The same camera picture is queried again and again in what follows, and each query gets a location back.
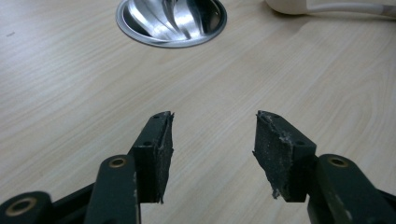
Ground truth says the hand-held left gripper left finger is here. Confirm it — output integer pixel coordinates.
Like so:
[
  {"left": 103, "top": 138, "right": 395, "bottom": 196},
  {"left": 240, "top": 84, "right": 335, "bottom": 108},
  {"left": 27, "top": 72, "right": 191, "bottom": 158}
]
[{"left": 128, "top": 110, "right": 176, "bottom": 204}]

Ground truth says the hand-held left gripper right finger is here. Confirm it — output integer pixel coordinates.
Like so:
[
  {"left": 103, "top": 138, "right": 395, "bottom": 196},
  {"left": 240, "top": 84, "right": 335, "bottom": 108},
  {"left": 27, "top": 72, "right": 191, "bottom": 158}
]
[{"left": 252, "top": 109, "right": 318, "bottom": 203}]

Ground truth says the cream plastic appliance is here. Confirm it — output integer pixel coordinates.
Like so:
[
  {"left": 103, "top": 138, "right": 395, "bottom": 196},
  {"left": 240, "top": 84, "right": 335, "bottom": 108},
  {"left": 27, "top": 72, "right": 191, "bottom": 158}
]
[{"left": 264, "top": 0, "right": 396, "bottom": 21}]

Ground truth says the round steel bowl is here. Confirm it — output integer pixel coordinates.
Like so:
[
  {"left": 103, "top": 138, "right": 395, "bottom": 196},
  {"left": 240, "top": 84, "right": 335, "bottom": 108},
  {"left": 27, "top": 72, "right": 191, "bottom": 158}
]
[{"left": 115, "top": 0, "right": 228, "bottom": 49}]

